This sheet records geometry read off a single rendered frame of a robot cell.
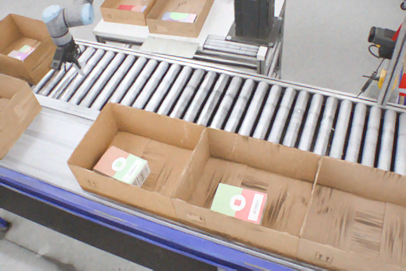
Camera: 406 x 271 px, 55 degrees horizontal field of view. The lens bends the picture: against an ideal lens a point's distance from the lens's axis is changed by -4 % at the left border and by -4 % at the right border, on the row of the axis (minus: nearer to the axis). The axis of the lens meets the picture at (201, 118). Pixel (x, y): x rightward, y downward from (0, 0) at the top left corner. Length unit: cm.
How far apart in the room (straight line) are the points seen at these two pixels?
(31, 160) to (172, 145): 57
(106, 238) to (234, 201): 62
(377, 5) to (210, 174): 278
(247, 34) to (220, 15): 27
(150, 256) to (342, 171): 79
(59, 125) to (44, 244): 98
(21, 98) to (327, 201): 124
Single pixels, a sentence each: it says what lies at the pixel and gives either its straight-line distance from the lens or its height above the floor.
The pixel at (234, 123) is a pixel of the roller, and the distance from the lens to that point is 177.
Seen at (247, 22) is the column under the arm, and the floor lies 86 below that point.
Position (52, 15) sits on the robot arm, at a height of 117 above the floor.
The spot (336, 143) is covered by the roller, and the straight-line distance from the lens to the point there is 174.
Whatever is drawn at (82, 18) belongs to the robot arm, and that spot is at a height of 113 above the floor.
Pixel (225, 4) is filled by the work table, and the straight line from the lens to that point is 243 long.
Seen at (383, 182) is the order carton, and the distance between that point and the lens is 138.
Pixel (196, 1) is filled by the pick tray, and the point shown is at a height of 76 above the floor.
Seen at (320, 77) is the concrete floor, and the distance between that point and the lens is 307.
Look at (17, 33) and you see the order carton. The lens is 259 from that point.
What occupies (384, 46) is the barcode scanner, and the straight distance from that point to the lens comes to 175.
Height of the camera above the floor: 211
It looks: 49 degrees down
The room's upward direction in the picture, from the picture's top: 8 degrees counter-clockwise
